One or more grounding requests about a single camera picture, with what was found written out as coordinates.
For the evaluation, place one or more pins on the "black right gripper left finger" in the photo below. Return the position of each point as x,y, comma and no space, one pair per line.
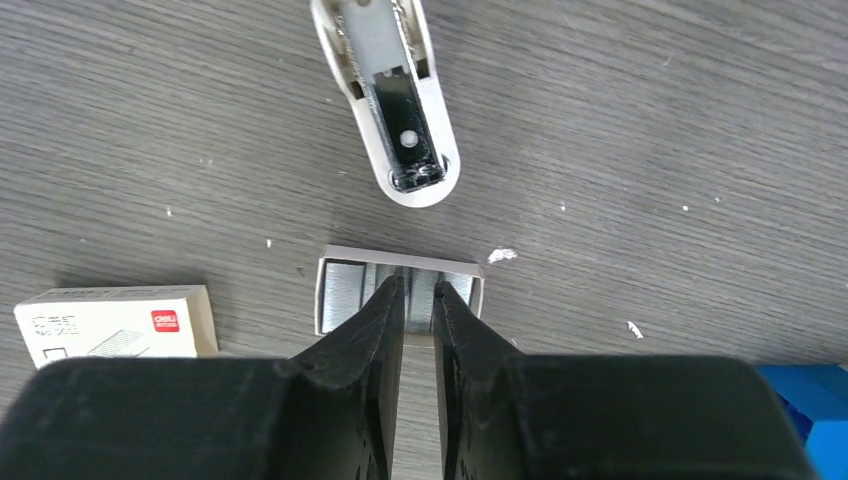
327,413

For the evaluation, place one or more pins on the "white staple box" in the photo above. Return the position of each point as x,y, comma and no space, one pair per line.
142,321

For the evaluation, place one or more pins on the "blue green white brick block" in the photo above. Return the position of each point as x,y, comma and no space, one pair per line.
815,398

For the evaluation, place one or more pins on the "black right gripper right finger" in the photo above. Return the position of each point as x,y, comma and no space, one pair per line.
505,414

